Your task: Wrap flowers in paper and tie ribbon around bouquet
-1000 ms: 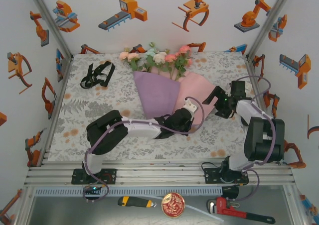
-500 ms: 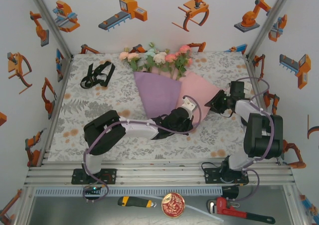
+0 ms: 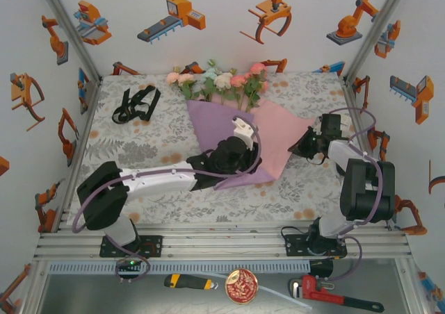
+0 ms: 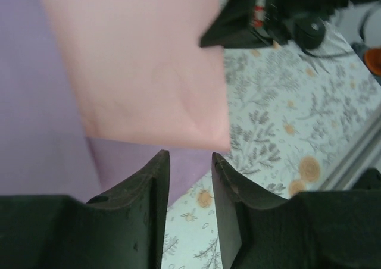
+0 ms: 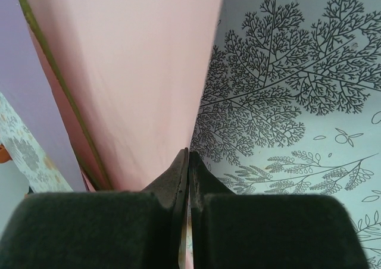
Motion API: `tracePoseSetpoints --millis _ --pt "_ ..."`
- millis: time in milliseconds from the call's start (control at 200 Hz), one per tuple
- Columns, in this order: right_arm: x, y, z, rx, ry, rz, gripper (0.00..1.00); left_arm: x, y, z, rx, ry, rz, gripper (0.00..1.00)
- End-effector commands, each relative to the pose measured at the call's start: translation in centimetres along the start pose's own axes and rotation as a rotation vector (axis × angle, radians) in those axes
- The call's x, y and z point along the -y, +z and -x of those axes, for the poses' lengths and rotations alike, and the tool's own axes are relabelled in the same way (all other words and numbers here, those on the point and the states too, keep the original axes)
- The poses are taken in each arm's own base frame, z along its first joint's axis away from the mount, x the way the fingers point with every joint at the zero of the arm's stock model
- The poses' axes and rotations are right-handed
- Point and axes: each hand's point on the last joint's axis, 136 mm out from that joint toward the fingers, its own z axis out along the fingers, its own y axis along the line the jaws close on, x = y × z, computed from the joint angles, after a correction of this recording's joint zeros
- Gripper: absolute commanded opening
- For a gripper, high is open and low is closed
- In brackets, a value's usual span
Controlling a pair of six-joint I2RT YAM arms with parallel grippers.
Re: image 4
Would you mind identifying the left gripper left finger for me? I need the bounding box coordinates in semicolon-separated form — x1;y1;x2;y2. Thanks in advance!
0;149;171;269

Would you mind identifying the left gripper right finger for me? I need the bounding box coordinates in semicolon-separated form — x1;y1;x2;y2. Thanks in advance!
211;152;381;269

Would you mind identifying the purple wrapping paper sheet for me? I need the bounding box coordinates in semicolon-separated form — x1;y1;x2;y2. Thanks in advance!
0;0;232;204

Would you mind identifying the floral patterned tablecloth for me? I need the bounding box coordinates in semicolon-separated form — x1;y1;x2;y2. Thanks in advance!
160;21;381;269

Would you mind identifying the aluminium rail base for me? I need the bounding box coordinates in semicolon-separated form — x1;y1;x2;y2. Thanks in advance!
321;108;381;192

